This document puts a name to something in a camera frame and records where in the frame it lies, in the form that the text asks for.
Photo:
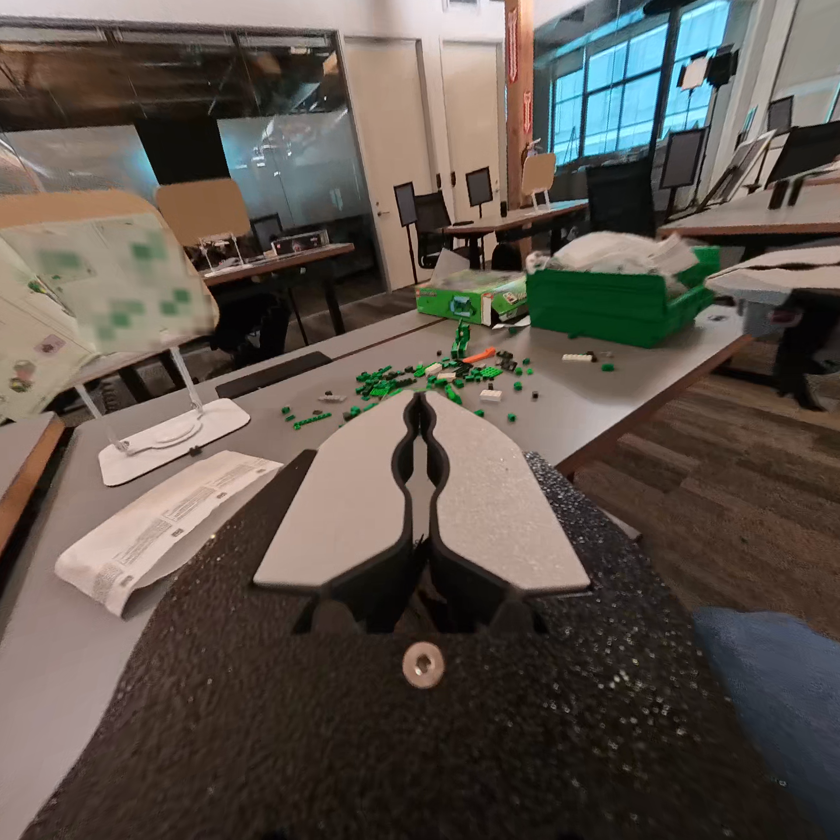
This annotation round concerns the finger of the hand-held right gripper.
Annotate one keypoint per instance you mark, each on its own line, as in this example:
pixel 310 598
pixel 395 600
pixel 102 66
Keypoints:
pixel 807 256
pixel 774 282

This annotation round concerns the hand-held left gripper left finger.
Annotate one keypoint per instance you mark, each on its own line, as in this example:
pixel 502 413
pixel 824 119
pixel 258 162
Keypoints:
pixel 341 512

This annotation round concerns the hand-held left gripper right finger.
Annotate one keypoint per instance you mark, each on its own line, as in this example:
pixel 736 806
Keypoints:
pixel 505 518

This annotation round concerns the pile of green toy bricks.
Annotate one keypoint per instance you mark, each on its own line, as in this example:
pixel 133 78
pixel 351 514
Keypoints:
pixel 387 380

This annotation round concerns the office desk with monitors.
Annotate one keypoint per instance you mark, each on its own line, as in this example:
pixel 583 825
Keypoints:
pixel 748 213

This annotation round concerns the wooden-top office desk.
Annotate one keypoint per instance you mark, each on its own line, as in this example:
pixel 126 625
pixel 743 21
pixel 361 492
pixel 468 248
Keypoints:
pixel 289 257

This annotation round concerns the long office desk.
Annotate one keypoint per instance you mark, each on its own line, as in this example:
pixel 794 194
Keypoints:
pixel 518 215

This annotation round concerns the grey desk with wooden edge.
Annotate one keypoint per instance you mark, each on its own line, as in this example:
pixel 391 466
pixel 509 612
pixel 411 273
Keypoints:
pixel 19 446

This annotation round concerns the black monitor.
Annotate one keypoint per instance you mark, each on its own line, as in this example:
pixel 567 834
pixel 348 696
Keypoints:
pixel 807 151

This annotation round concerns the white toy brick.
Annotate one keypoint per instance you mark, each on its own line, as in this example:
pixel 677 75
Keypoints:
pixel 491 395

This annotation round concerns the black screen on stand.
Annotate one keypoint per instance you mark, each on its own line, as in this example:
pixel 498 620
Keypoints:
pixel 682 157
pixel 405 203
pixel 479 187

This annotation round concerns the orange brick separator tool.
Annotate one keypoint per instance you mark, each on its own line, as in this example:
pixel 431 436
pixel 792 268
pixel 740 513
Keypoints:
pixel 479 355

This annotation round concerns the white plastic bags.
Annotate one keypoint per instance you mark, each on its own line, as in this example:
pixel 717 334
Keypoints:
pixel 610 253

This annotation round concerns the green plastic bin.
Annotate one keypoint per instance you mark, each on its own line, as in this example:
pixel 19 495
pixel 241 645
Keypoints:
pixel 604 312

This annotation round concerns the white toy plate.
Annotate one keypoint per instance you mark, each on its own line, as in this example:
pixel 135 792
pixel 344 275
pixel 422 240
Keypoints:
pixel 577 358

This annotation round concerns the white printed paper bag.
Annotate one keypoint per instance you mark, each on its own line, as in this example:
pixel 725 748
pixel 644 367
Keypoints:
pixel 164 518

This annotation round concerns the instruction booklet on clear stand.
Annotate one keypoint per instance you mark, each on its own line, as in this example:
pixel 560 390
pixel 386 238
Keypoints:
pixel 177 433

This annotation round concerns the black office chair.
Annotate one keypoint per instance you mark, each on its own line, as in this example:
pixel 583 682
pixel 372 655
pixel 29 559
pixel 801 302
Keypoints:
pixel 436 223
pixel 253 328

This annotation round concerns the studio light on stand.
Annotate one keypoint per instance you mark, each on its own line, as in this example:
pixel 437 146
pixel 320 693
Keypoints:
pixel 712 69

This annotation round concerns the green cardboard toy box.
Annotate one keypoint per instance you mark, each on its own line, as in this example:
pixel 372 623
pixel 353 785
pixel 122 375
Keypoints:
pixel 459 292

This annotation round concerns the large window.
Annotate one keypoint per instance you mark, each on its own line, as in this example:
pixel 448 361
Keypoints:
pixel 610 85

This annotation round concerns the tan board book stand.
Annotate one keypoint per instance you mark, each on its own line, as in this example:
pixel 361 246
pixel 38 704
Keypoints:
pixel 539 172
pixel 203 210

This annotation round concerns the black display box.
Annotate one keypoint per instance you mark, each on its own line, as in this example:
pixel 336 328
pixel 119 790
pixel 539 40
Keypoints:
pixel 300 243

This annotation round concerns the wooden pillar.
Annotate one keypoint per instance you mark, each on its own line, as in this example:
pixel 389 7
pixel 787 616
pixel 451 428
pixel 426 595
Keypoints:
pixel 520 98

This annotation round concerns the person's blue clothing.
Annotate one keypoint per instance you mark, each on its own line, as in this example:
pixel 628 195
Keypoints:
pixel 781 709

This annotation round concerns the white door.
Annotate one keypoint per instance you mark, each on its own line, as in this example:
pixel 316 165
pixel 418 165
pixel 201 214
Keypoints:
pixel 387 164
pixel 472 124

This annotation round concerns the glass office partition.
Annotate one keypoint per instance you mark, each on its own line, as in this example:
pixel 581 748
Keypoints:
pixel 289 157

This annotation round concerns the open instruction booklet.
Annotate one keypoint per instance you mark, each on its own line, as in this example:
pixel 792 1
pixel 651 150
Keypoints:
pixel 19 308

